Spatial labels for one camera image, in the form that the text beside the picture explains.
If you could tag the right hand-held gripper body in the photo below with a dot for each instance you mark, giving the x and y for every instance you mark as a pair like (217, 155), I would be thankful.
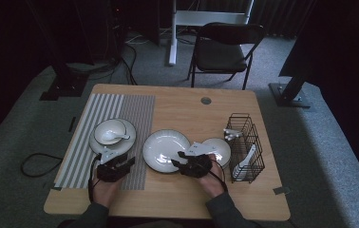
(198, 164)

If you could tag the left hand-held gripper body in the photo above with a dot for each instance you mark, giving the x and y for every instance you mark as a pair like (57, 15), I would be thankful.
(108, 171)

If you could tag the white plate with dark rim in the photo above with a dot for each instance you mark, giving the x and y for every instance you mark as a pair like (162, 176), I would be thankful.
(158, 148)
(117, 150)

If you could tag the white ceramic spoon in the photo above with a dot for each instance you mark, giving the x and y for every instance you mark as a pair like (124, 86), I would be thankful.
(109, 136)

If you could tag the white bowl with dark rim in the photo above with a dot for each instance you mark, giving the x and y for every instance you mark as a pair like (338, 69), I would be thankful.
(222, 148)
(226, 167)
(112, 125)

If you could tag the white chopstick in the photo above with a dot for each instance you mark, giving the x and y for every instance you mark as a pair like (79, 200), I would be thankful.
(233, 134)
(231, 130)
(230, 138)

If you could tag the person's left hand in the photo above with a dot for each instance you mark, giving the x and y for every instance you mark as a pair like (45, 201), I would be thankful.
(104, 193)

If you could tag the person's right hand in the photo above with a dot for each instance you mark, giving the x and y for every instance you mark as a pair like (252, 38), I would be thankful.
(214, 183)

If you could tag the stack of white spoons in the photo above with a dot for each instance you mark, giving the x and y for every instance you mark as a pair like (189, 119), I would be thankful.
(249, 155)

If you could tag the small grey tape piece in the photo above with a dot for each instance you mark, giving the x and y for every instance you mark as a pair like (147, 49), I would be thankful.
(57, 189)

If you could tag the grey striped placemat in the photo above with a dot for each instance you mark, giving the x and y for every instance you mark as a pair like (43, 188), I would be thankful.
(104, 104)

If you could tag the grey table grommet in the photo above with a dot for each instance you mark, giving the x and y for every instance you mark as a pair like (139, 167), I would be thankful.
(205, 101)

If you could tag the black stand base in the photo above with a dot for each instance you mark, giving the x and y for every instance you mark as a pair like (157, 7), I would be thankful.
(63, 88)

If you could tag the black folding chair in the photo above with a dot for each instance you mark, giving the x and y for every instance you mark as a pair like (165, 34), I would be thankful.
(218, 57)

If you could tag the black stand with bolted base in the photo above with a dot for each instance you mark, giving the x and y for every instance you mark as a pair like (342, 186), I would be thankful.
(290, 95)

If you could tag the dark computer tower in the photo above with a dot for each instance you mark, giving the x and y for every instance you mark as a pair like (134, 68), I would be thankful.
(116, 31)

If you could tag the dark pleated curtain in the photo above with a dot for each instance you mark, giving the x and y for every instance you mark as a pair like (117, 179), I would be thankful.
(275, 15)

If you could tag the black cloth panel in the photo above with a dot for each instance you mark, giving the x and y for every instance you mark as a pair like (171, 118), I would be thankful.
(342, 63)

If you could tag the white desk frame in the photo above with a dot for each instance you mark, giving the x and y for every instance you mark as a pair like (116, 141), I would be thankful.
(173, 47)

